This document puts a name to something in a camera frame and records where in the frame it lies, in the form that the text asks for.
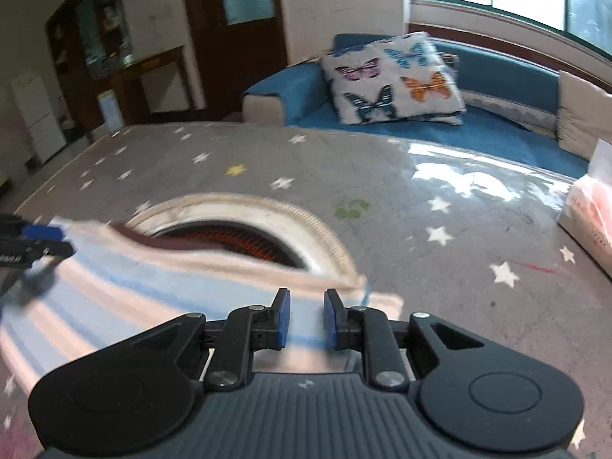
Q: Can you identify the round table heater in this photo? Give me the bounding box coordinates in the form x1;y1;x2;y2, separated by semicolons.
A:
127;192;366;292

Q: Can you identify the wooden console table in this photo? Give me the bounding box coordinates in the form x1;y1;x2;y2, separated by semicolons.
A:
117;45;197;127

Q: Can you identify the dark wooden door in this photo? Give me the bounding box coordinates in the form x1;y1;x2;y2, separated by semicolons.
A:
179;0;290;111

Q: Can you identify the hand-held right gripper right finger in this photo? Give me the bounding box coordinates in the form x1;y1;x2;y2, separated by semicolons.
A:
324;288;483;391

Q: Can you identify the white refrigerator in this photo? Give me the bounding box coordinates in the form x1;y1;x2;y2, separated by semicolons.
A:
10;71;68;163

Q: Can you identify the white small appliance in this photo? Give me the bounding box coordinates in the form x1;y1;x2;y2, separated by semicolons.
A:
97;90;125;130

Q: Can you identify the butterfly print pillow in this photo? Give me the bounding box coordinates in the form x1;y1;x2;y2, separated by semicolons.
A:
321;33;466;126

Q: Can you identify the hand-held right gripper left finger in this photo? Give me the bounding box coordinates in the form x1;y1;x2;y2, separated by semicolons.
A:
129;288;291;392

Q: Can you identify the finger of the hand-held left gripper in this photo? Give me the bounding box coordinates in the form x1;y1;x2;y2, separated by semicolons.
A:
0;242;75;269
0;215;65;242

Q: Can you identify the striped blue cream sweater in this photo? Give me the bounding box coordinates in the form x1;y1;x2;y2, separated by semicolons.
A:
0;217;405;393

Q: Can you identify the dark wooden cabinet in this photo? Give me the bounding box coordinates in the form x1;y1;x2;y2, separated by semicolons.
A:
45;0;135;130

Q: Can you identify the pink tissue pack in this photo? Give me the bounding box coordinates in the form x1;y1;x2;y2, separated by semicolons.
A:
557;138;612;278

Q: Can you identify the blue sofa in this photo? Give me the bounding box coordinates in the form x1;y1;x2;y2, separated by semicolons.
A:
241;33;612;182

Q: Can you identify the grey star tablecloth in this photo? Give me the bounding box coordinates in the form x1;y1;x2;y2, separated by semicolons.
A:
0;122;612;459

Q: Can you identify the beige cushion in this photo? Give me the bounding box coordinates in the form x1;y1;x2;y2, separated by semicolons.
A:
557;71;612;161

